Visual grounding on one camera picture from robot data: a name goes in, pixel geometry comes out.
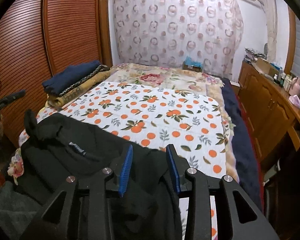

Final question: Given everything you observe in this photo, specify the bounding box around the black printed t-shirt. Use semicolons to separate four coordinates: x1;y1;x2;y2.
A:
21;110;182;239

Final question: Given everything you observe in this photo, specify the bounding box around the mustard sunflower folded garment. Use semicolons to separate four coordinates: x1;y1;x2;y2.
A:
47;64;111;109

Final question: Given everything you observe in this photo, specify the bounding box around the navy blue folded garment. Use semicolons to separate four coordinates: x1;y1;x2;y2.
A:
42;60;102;95

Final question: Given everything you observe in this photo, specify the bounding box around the dark navy blanket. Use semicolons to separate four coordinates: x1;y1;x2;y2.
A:
221;78;263;210

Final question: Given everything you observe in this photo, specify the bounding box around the floral cream quilt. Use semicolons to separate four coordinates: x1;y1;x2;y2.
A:
107;63;239;181

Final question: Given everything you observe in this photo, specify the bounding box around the brown louvered wardrobe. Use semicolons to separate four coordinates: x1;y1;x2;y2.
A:
0;0;113;145

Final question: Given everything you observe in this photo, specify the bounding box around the blue item box by bed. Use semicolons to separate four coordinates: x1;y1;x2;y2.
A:
183;56;203;73

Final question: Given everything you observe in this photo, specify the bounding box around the wooden sideboard cabinet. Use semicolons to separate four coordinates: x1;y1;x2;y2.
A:
238;61;300;171

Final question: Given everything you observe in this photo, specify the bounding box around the pink circle patterned curtain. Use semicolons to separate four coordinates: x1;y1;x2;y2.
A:
113;0;244;79

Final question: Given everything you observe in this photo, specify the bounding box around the cardboard box on cabinet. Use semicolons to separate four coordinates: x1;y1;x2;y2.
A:
252;58;279;77

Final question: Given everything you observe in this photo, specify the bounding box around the stack of folded fabrics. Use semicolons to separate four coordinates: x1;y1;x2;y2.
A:
245;47;266;62

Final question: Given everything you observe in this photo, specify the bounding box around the cream side curtain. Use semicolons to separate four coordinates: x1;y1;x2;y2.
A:
263;0;278;62

